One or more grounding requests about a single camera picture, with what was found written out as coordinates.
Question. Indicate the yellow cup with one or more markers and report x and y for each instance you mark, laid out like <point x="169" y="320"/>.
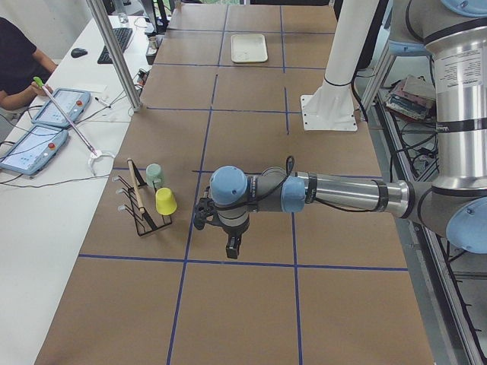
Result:
<point x="166" y="203"/>

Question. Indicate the lower teach pendant tablet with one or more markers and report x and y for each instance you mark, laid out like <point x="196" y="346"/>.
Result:
<point x="34" y="150"/>

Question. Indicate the upper teach pendant tablet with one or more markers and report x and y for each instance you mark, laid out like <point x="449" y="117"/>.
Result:
<point x="72" y="102"/>

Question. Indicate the wooden stick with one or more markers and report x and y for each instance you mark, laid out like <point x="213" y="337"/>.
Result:
<point x="134" y="178"/>

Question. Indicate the black wire cup rack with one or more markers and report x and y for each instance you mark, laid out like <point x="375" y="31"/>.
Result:
<point x="136" y="208"/>

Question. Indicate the white tray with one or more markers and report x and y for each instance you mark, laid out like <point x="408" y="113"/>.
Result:
<point x="248" y="48"/>

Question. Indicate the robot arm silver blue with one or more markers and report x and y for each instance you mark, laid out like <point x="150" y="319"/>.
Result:
<point x="453" y="205"/>

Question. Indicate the pink reacher stick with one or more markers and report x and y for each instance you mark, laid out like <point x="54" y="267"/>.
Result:
<point x="95" y="154"/>

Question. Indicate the aluminium frame post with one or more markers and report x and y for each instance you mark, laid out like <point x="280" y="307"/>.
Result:
<point x="103" y="23"/>

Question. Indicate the light green cup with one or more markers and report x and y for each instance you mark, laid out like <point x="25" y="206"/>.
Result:
<point x="154" y="176"/>

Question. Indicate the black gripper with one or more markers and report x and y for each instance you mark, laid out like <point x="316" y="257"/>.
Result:
<point x="234" y="232"/>

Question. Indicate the person in black shirt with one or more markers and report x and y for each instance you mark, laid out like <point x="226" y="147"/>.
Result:
<point x="21" y="62"/>

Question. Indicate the teach pendant tablet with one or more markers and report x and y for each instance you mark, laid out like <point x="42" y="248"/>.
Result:
<point x="72" y="102"/>
<point x="34" y="150"/>

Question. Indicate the stack of books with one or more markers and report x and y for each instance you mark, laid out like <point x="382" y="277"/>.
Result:
<point x="412" y="97"/>

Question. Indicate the black computer mouse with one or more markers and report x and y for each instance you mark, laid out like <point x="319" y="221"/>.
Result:
<point x="78" y="52"/>

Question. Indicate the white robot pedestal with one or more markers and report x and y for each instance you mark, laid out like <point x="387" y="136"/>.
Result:
<point x="331" y="107"/>

